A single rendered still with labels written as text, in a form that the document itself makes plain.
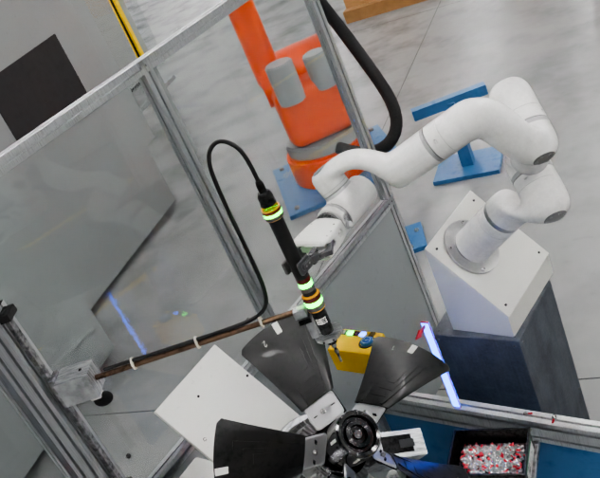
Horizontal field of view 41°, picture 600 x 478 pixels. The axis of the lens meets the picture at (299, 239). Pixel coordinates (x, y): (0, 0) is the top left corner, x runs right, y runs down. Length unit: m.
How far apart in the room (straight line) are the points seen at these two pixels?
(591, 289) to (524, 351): 1.67
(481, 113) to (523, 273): 0.92
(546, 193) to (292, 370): 0.81
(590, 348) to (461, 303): 1.41
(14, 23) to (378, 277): 3.55
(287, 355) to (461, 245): 0.72
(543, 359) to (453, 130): 1.11
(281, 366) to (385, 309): 1.37
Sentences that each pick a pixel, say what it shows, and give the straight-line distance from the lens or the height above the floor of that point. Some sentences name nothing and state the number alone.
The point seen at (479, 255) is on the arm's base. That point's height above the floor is 1.18.
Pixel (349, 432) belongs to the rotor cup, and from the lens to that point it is 1.98.
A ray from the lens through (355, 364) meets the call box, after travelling 2.52.
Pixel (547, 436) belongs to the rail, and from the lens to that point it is 2.41.
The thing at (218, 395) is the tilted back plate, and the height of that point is 1.29.
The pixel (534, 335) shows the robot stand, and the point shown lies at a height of 0.87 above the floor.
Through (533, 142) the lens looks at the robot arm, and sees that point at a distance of 1.87.
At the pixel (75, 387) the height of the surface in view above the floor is 1.55.
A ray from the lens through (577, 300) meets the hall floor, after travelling 4.17.
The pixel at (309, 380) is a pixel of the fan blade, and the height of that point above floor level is 1.31.
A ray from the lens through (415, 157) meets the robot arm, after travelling 1.85.
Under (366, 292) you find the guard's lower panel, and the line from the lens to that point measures 3.27.
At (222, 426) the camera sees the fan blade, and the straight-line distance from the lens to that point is 1.88.
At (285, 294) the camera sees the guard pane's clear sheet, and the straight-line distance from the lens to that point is 2.89.
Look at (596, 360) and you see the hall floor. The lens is 3.82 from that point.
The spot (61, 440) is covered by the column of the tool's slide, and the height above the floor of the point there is 1.42.
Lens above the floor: 2.53
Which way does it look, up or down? 27 degrees down
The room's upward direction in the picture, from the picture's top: 24 degrees counter-clockwise
